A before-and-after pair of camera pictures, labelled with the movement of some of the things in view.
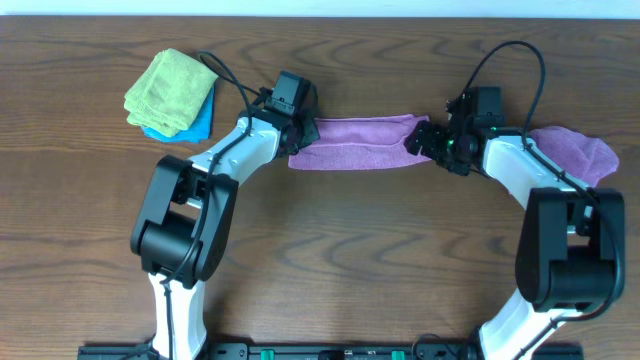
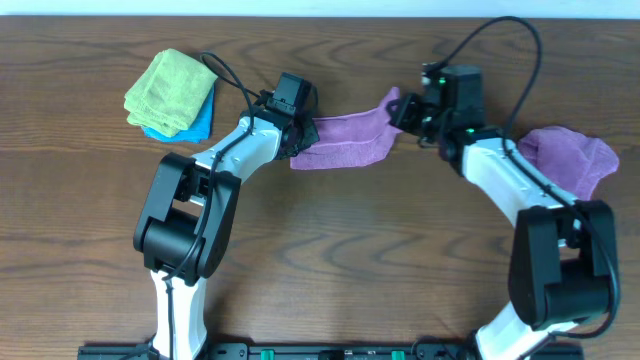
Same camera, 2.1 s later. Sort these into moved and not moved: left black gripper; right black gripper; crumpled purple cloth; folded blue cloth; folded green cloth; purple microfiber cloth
Moved: right black gripper; purple microfiber cloth
Not moved: folded green cloth; crumpled purple cloth; left black gripper; folded blue cloth
